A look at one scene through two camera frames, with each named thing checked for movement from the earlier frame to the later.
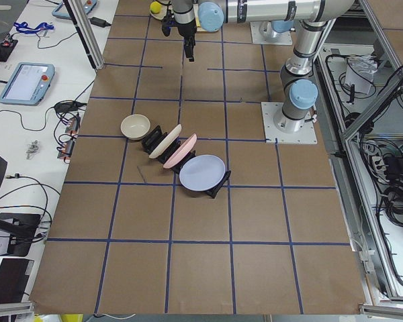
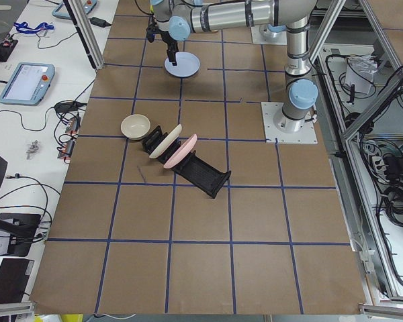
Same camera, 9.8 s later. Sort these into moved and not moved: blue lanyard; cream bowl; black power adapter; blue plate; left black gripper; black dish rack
Moved: blue plate; left black gripper
Not moved: cream bowl; blue lanyard; black dish rack; black power adapter
